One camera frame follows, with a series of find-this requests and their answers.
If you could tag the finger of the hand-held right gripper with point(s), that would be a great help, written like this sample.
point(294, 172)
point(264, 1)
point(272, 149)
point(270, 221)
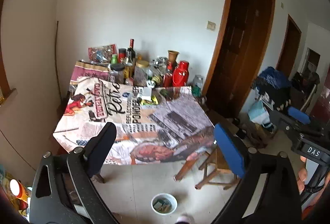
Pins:
point(299, 114)
point(283, 123)

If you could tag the thin wooden stick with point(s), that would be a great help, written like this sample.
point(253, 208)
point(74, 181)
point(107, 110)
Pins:
point(57, 59)

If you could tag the red thermos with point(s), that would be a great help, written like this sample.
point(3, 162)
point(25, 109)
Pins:
point(181, 73)

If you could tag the black lid plastic jar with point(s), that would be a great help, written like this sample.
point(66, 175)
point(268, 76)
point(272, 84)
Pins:
point(117, 73)

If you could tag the white box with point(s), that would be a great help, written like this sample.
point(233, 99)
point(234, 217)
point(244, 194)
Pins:
point(147, 92)

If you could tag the yellow green wrapper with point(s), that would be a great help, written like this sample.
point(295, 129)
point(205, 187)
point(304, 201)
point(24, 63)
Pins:
point(148, 102)

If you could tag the table with printed tablecloth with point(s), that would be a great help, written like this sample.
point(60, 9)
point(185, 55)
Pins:
point(154, 120)

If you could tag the blue patterned cloth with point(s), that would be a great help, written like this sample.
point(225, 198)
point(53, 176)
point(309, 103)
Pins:
point(273, 78)

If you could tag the person's right hand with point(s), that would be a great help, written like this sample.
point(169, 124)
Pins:
point(302, 175)

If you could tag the clear glass jar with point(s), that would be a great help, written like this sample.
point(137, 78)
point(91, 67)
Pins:
point(198, 81)

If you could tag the brown ceramic vase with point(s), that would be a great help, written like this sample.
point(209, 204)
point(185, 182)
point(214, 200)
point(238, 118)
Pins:
point(173, 56)

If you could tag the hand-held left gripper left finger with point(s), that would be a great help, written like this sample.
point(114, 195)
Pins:
point(100, 146)

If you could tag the orange white lid canister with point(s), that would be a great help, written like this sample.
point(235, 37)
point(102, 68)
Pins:
point(18, 189)

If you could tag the red snack bag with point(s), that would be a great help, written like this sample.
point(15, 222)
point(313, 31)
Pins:
point(101, 52)

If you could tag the red bottle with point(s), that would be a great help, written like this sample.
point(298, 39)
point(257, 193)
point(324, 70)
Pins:
point(168, 75)

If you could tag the white plastic bowl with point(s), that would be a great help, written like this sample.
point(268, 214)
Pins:
point(154, 209)

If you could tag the beige wall switch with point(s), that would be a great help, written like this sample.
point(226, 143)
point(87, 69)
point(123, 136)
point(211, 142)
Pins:
point(211, 25)

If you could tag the white curved rod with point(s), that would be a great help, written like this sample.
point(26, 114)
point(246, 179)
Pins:
point(310, 97)

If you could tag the gold lid glass jar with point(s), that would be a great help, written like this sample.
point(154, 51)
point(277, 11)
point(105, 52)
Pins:
point(141, 72)

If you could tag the dark wine bottle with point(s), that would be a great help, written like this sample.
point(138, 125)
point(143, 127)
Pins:
point(131, 52)

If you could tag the dark round jar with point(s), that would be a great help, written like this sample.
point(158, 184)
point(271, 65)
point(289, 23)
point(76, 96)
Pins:
point(202, 100)

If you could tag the white door frame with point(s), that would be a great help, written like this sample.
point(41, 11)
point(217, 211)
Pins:
point(304, 61)

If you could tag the silver foil wrap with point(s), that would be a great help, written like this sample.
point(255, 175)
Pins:
point(160, 61)

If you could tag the green mesh bag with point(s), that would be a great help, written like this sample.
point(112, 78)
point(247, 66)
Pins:
point(197, 91)

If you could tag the wooden stool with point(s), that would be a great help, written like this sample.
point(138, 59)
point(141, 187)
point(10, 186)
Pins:
point(219, 169)

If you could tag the green bottle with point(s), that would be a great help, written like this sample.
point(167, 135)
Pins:
point(114, 59)

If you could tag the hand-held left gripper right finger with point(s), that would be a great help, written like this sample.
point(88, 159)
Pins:
point(229, 149)

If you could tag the dark wooden door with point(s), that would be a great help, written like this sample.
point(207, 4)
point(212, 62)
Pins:
point(239, 46)
point(288, 48)

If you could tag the dark red cabinet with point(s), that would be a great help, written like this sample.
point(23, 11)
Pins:
point(322, 102)

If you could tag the light blue bag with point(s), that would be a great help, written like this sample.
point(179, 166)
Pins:
point(257, 113)

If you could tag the clear liquor bottle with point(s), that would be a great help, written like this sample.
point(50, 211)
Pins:
point(128, 69)

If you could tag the red black canister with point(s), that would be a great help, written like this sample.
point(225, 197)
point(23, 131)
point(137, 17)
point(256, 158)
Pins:
point(122, 55)

